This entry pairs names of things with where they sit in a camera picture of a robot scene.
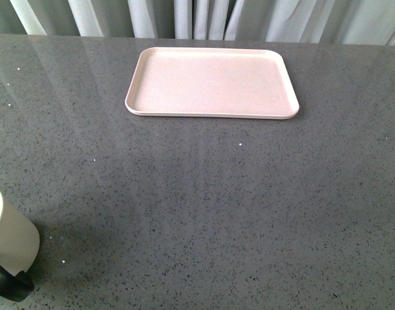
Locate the white smiley mug black handle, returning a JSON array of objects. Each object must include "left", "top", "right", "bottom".
[{"left": 0, "top": 191, "right": 40, "bottom": 302}]

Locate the pink rectangular plastic tray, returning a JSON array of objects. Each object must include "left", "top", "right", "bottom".
[{"left": 125, "top": 47, "right": 300, "bottom": 119}]

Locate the grey pleated curtain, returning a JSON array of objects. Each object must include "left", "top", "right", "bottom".
[{"left": 0, "top": 0, "right": 395, "bottom": 46}]

